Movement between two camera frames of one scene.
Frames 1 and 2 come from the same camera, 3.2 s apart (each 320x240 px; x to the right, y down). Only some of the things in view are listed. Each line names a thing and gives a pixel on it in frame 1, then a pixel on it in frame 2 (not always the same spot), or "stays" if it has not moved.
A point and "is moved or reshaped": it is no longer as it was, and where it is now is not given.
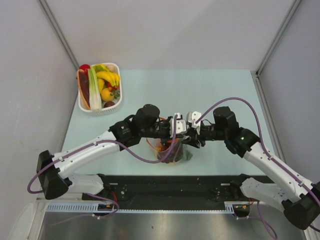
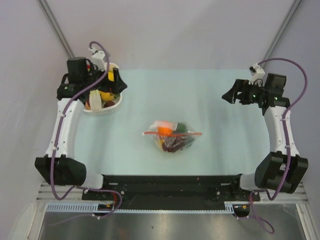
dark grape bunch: x=170 y=153 is moved or reshaped
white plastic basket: x=105 y=111 stays
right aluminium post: x=255 y=74 stays
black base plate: x=169 y=190 stays
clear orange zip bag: x=172 y=151 is moved or reshaped
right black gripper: x=194 y=137 -> x=240 y=86
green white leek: x=95 y=101 stays
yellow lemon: x=105 y=94 stays
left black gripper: x=162 y=140 -> x=117 y=86
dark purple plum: x=108 y=104 stays
